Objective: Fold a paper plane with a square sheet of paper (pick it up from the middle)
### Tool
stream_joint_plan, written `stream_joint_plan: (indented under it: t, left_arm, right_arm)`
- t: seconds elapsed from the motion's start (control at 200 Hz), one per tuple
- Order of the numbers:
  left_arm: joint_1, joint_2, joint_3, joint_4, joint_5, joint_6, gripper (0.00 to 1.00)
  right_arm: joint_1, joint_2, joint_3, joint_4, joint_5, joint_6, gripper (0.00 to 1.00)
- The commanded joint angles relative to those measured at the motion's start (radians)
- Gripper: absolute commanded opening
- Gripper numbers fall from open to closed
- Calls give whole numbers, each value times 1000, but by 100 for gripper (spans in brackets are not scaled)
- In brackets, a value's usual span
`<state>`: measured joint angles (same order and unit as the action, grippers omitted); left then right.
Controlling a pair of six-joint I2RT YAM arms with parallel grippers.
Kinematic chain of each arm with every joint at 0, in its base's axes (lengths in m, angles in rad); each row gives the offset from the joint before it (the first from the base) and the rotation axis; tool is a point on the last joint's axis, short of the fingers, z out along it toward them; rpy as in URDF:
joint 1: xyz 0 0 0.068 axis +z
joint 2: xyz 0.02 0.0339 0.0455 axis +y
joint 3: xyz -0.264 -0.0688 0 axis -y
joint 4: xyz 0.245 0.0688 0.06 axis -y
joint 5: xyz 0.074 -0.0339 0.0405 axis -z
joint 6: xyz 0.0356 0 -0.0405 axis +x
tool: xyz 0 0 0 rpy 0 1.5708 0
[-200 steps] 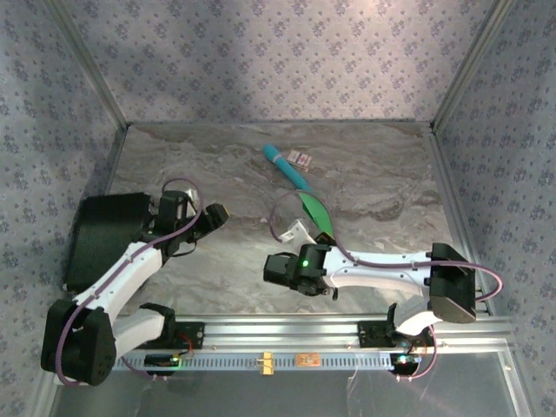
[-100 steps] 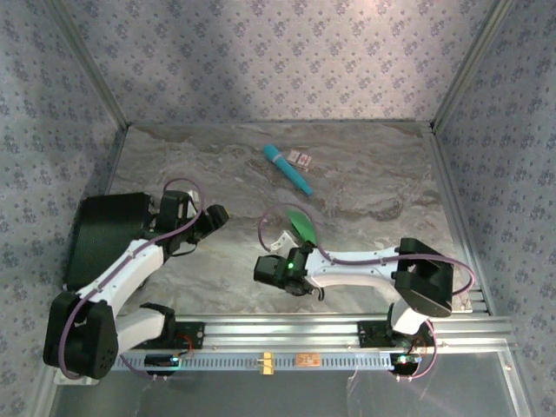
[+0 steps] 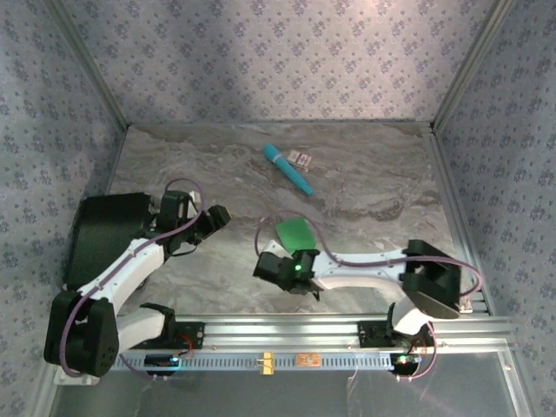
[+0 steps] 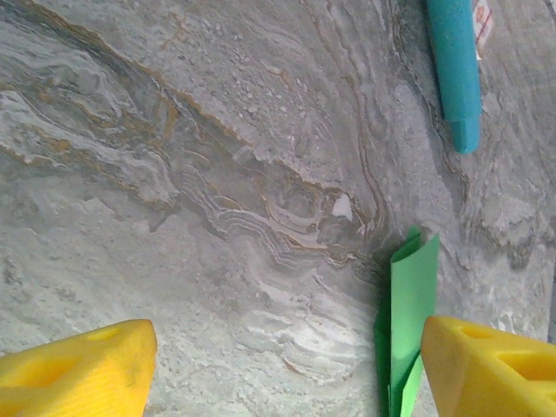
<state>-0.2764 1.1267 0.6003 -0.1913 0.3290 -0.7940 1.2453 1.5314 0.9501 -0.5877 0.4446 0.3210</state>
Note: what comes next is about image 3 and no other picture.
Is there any green paper sheet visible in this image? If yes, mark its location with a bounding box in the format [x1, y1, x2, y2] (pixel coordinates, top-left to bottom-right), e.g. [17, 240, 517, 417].
[275, 218, 317, 254]

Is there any black ribbed case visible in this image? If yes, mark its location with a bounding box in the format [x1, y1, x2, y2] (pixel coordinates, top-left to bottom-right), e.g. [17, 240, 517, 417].
[63, 192, 158, 291]

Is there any teal marker pen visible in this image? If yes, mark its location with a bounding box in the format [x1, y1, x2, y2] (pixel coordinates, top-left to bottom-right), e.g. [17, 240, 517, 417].
[262, 144, 314, 196]

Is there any small white red card box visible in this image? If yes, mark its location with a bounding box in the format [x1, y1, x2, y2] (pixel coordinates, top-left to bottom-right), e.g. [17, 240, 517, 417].
[287, 149, 314, 171]

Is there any black left controller board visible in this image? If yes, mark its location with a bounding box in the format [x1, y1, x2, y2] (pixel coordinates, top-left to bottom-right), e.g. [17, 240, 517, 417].
[144, 354, 182, 371]

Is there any black controller board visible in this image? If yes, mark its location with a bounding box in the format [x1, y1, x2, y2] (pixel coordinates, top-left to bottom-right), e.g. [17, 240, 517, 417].
[389, 352, 422, 374]
[144, 354, 182, 371]

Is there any black right controller board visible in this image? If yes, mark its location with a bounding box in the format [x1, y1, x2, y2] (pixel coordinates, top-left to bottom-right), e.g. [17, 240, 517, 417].
[389, 352, 422, 374]

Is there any aluminium mounting rail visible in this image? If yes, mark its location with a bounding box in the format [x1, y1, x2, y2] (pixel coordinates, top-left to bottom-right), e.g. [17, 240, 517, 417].
[46, 315, 517, 351]

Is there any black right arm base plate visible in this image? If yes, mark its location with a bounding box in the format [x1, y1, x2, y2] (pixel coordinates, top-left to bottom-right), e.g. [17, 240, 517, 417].
[356, 320, 438, 348]

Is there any grey slotted cable duct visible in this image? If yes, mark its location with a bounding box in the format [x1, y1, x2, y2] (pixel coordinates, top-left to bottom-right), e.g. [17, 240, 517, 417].
[102, 352, 394, 371]

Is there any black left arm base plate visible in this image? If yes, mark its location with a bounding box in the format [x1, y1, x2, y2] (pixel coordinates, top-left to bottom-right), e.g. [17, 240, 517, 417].
[126, 321, 206, 351]

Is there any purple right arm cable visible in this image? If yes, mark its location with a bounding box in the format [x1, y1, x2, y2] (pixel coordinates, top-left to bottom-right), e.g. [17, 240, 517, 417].
[254, 210, 484, 382]

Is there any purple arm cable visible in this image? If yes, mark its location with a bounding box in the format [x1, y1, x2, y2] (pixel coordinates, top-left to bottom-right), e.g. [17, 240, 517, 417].
[59, 177, 208, 382]
[254, 210, 484, 382]

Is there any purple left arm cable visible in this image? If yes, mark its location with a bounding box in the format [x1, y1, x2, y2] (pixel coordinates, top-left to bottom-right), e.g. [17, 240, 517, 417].
[59, 177, 208, 382]

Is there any aluminium frame post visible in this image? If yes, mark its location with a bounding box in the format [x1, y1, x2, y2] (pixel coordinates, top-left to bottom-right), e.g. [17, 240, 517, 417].
[429, 0, 517, 131]
[43, 0, 130, 131]

